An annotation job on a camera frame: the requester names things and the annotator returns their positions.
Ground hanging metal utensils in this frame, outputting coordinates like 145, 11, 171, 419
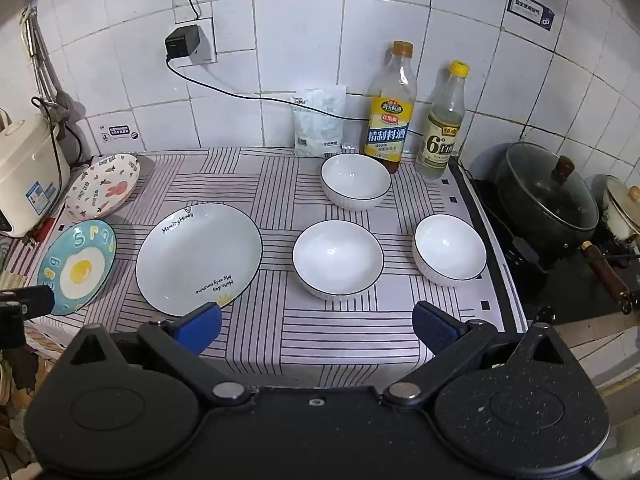
20, 6, 71, 121

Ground clear vinegar bottle yellow cap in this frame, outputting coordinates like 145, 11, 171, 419
416, 61, 472, 181

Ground white wall socket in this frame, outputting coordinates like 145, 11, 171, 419
175, 16, 218, 67

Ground small white wall sticker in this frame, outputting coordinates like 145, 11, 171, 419
100, 124, 141, 142

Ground white ribbed bowl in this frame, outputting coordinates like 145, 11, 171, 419
412, 214, 488, 288
292, 220, 385, 302
320, 154, 392, 211

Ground black gas stove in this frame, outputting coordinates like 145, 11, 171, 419
470, 175, 640, 326

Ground blue fried egg plate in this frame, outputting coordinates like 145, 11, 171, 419
36, 220, 117, 317

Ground glass pot lid wooden knob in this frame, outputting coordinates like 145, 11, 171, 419
505, 144, 600, 233

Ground black adapter cable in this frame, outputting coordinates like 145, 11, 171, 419
165, 57, 373, 123

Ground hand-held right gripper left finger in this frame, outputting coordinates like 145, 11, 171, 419
67, 303, 251, 409

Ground wooden pan handle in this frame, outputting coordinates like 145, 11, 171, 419
580, 241, 633, 315

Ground white plastic salt bag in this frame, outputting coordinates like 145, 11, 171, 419
292, 85, 347, 157

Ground white purple wall sticker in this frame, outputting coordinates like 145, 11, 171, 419
502, 0, 557, 32

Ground pink rabbit print plate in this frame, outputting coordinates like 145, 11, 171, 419
65, 153, 141, 222

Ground striped white tablecloth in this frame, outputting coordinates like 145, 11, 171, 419
5, 147, 528, 391

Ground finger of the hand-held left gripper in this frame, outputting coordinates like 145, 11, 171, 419
0, 285, 55, 318

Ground yellow label cooking wine bottle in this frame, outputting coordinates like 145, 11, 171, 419
364, 41, 418, 175

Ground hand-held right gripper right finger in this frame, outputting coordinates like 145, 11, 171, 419
382, 301, 576, 406

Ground large white black-rimmed plate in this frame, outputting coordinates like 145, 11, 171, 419
135, 202, 264, 318

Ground black rice cooker cord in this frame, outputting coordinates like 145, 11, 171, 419
31, 91, 86, 163

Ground white enamel pot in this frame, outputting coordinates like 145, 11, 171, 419
600, 174, 640, 241

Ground white rice cooker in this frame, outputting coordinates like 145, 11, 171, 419
0, 109, 71, 238

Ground black cooking pot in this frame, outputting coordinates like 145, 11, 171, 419
492, 142, 601, 268

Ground black power adapter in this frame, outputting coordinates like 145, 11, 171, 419
165, 25, 207, 61

